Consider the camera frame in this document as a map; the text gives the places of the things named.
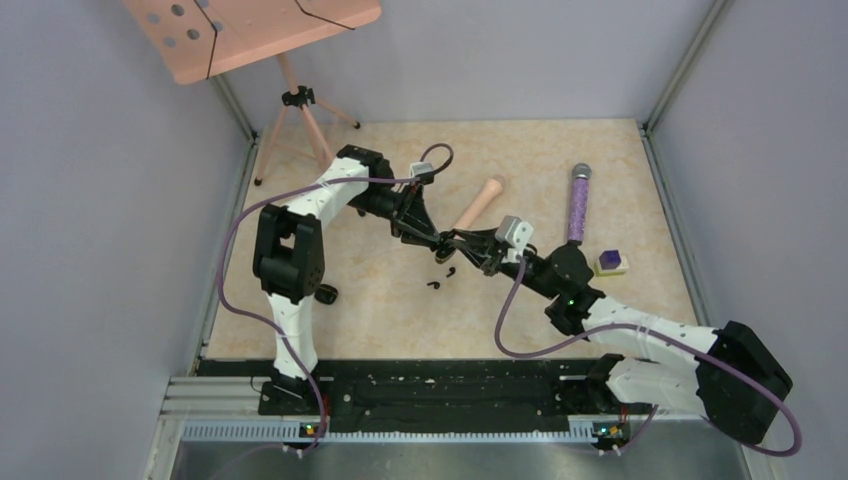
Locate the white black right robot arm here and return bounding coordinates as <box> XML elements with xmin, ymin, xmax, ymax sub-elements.
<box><xmin>440</xmin><ymin>222</ymin><xmax>802</xmax><ymax>456</ymax></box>

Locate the pink music stand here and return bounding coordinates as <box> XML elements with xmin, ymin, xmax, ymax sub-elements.
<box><xmin>124</xmin><ymin>1</ymin><xmax>394</xmax><ymax>188</ymax></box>

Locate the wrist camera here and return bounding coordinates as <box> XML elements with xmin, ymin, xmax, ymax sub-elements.
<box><xmin>494</xmin><ymin>216</ymin><xmax>534</xmax><ymax>263</ymax></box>
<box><xmin>409</xmin><ymin>161</ymin><xmax>435</xmax><ymax>185</ymax></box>

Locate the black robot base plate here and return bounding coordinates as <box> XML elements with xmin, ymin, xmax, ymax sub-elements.
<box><xmin>256</xmin><ymin>357</ymin><xmax>654</xmax><ymax>435</ymax></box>

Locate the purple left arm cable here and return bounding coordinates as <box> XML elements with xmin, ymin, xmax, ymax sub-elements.
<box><xmin>217</xmin><ymin>142</ymin><xmax>455</xmax><ymax>458</ymax></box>

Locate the pink wooden flute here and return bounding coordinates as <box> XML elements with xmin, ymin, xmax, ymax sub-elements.
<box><xmin>453</xmin><ymin>175</ymin><xmax>508</xmax><ymax>230</ymax></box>

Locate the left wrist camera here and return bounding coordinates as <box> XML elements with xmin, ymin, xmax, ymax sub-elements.
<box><xmin>409</xmin><ymin>161</ymin><xmax>435</xmax><ymax>185</ymax></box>

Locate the black case lid piece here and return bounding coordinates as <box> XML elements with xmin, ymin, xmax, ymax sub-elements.
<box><xmin>314</xmin><ymin>284</ymin><xmax>339</xmax><ymax>305</ymax></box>

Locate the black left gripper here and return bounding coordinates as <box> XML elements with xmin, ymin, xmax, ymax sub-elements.
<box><xmin>347</xmin><ymin>181</ymin><xmax>439</xmax><ymax>249</ymax></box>

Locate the grey slotted cable duct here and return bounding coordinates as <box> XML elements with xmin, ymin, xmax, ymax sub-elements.
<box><xmin>181</xmin><ymin>420</ymin><xmax>598</xmax><ymax>444</ymax></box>

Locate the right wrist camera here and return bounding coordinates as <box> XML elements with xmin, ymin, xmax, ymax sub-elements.
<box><xmin>494</xmin><ymin>216</ymin><xmax>534</xmax><ymax>263</ymax></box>

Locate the black glossy earbud charging case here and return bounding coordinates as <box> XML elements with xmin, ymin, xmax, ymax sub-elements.
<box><xmin>434</xmin><ymin>229</ymin><xmax>457</xmax><ymax>264</ymax></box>

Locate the purple cube on block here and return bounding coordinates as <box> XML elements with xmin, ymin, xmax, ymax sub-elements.
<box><xmin>595</xmin><ymin>249</ymin><xmax>629</xmax><ymax>277</ymax></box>

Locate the purple glitter microphone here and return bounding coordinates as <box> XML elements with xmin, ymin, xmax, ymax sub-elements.
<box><xmin>567</xmin><ymin>163</ymin><xmax>592</xmax><ymax>245</ymax></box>

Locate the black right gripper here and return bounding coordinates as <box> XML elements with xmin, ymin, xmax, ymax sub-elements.
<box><xmin>450</xmin><ymin>225</ymin><xmax>561</xmax><ymax>300</ymax></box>

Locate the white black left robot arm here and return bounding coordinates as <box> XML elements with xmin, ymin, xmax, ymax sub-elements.
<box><xmin>252</xmin><ymin>145</ymin><xmax>441</xmax><ymax>414</ymax></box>

